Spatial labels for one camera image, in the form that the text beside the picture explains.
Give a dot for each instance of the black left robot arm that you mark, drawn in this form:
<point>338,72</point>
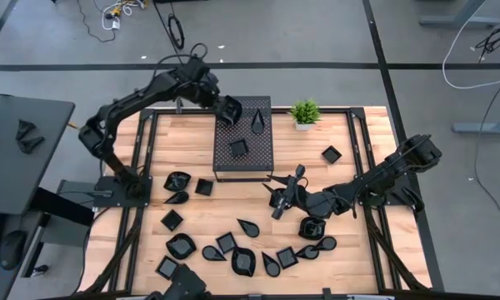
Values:
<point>129,104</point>

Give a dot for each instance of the black teardrop mini plate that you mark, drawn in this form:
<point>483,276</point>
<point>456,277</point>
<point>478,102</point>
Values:
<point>213,253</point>
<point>249,228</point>
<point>326,243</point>
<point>307,252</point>
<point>177,198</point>
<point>271,264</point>
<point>257,121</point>

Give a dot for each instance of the dark grey desk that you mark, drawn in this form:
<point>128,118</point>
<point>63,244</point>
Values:
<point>21,166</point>

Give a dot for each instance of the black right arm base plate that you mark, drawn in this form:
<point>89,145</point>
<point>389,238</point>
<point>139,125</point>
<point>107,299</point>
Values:
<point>393,199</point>

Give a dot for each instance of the black computer mouse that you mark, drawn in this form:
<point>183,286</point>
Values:
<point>11,249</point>

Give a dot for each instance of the black perforated metal riser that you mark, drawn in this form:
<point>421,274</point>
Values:
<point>250,160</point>

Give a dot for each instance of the green plant in white pot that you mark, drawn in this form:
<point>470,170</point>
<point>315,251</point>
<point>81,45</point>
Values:
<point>305,112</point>

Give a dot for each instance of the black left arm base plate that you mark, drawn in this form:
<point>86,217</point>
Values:
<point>108,193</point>

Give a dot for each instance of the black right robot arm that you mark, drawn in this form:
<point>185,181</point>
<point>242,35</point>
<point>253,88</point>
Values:
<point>371,179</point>

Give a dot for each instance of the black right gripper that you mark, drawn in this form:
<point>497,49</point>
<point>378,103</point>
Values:
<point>296,198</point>

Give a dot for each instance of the grey desk foot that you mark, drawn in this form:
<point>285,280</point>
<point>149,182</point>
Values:
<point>483,126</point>
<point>454,20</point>

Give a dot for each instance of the black aluminium table frame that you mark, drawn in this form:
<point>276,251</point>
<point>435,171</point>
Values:
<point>337,111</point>

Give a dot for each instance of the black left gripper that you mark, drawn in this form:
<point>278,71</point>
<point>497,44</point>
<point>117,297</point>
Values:
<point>210,93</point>

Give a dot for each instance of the large black glossy bowl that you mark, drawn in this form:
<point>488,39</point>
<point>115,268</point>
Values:
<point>229,110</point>

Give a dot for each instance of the black folded object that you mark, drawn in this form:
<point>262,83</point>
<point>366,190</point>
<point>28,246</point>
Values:
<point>30,144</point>
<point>25,128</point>

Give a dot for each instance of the black square mini plate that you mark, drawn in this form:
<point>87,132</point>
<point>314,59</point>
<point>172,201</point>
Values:
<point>167,267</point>
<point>226,242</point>
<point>171,220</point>
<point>203,187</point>
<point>238,147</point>
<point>286,257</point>
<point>331,154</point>

